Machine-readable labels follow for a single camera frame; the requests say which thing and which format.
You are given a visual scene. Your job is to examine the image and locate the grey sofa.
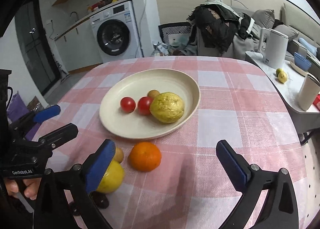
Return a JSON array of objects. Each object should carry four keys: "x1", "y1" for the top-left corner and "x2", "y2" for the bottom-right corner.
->
[{"x1": 224, "y1": 3, "x2": 319, "y2": 65}]

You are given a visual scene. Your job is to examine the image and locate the red tomato front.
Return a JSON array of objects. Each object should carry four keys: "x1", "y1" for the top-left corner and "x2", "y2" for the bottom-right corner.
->
[{"x1": 120, "y1": 97, "x2": 136, "y2": 113}]

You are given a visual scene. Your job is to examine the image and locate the small brown longan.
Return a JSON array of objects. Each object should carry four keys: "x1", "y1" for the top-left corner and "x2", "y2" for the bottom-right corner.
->
[
  {"x1": 147, "y1": 90, "x2": 160, "y2": 99},
  {"x1": 113, "y1": 147, "x2": 124, "y2": 163}
]

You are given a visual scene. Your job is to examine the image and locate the small yellow fruit on side table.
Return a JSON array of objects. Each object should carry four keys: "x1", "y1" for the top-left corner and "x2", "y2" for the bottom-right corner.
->
[{"x1": 276, "y1": 68, "x2": 288, "y2": 83}]

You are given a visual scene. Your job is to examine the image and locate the dark glass door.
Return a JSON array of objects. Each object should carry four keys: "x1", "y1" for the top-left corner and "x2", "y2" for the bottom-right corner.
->
[{"x1": 15, "y1": 0, "x2": 61, "y2": 95}]

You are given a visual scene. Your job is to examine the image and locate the smooth yellow lemon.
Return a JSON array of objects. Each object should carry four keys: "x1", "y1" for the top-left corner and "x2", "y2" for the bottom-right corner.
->
[{"x1": 96, "y1": 160, "x2": 125, "y2": 194}]

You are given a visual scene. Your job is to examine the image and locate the purple bag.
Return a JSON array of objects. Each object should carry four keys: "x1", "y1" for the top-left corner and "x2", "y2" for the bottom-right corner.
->
[{"x1": 7, "y1": 93, "x2": 40, "y2": 140}]

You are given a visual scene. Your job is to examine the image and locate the red box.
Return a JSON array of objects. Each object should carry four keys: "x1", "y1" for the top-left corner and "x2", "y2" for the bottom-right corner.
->
[{"x1": 313, "y1": 94, "x2": 320, "y2": 111}]

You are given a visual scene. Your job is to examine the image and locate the pile of dark clothes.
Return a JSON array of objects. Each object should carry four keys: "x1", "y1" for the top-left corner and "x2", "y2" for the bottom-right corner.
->
[{"x1": 187, "y1": 0, "x2": 255, "y2": 54}]

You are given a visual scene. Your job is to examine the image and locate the orange tangerine near plate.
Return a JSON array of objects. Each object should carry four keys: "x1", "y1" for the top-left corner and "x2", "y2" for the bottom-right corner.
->
[{"x1": 127, "y1": 142, "x2": 162, "y2": 172}]

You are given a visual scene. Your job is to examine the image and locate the beige tumbler cup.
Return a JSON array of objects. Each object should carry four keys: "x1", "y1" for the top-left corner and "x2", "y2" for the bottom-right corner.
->
[{"x1": 297, "y1": 73, "x2": 320, "y2": 111}]

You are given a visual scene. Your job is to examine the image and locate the rough yellow-green citrus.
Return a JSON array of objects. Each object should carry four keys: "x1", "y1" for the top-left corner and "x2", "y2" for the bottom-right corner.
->
[{"x1": 149, "y1": 92, "x2": 185, "y2": 123}]

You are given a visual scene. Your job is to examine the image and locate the pink checked tablecloth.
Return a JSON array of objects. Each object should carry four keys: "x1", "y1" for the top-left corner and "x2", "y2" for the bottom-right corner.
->
[{"x1": 36, "y1": 56, "x2": 308, "y2": 228}]

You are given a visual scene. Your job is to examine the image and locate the white washing machine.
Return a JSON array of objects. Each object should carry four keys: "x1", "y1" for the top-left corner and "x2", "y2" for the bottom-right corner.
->
[{"x1": 90, "y1": 1, "x2": 143, "y2": 63}]

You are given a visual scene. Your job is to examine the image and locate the cream round plate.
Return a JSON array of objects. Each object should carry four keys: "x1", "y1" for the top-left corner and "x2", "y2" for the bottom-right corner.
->
[{"x1": 99, "y1": 69, "x2": 201, "y2": 140}]

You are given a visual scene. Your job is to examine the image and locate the person's left hand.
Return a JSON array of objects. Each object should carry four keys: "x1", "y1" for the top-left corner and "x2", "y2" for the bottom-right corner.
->
[{"x1": 3, "y1": 177, "x2": 42, "y2": 201}]

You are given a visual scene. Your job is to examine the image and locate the white lower cabinets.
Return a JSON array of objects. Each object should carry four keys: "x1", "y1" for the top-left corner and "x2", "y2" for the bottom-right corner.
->
[{"x1": 56, "y1": 20, "x2": 103, "y2": 72}]

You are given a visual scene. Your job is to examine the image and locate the red tomato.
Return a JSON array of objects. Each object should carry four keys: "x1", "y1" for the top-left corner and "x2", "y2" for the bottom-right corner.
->
[
  {"x1": 138, "y1": 96, "x2": 153, "y2": 115},
  {"x1": 120, "y1": 97, "x2": 136, "y2": 113}
]

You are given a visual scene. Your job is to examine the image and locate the dark plum left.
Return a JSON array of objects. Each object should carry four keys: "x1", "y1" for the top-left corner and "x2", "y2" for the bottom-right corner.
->
[{"x1": 90, "y1": 191, "x2": 109, "y2": 209}]

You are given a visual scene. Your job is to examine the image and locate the white electric kettle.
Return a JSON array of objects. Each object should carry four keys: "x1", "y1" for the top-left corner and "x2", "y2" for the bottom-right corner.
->
[{"x1": 258, "y1": 28, "x2": 289, "y2": 69}]

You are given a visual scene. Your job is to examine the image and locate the grey cushion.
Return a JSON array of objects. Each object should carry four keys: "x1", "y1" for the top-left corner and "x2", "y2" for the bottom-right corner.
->
[{"x1": 252, "y1": 9, "x2": 275, "y2": 29}]

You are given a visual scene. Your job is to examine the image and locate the black mesh chair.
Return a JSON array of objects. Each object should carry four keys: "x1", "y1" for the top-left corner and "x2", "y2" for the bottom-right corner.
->
[{"x1": 158, "y1": 22, "x2": 191, "y2": 44}]

